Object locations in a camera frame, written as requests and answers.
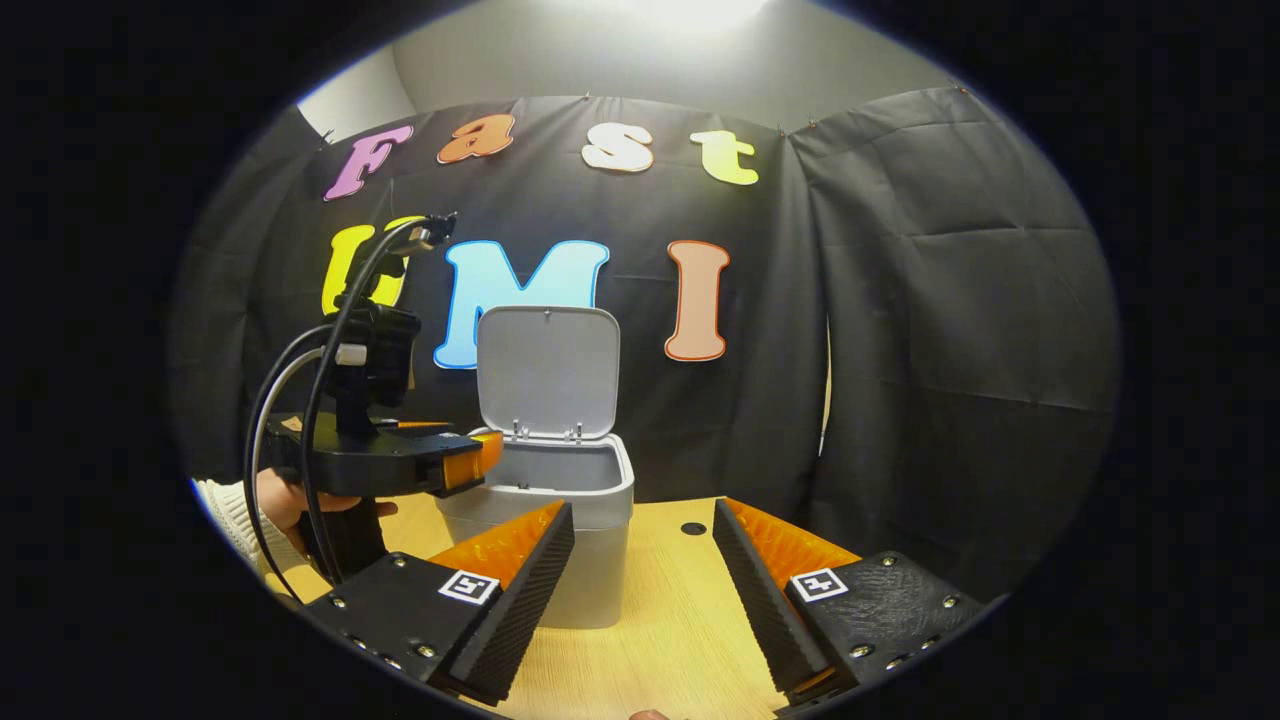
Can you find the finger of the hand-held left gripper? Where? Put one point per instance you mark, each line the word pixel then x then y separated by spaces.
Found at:
pixel 470 460
pixel 425 426

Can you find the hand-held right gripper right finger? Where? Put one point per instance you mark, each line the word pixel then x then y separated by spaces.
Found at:
pixel 762 600

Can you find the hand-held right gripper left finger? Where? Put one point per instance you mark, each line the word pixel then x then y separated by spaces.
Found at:
pixel 520 610

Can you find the white desktop garbage bin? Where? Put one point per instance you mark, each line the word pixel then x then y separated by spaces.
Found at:
pixel 545 370

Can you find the wooden desktop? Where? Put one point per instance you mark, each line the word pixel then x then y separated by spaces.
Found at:
pixel 670 600

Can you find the black backdrop cloth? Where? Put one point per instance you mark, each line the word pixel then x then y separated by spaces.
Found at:
pixel 900 350

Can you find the ceiling light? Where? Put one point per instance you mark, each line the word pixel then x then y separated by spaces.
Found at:
pixel 695 10

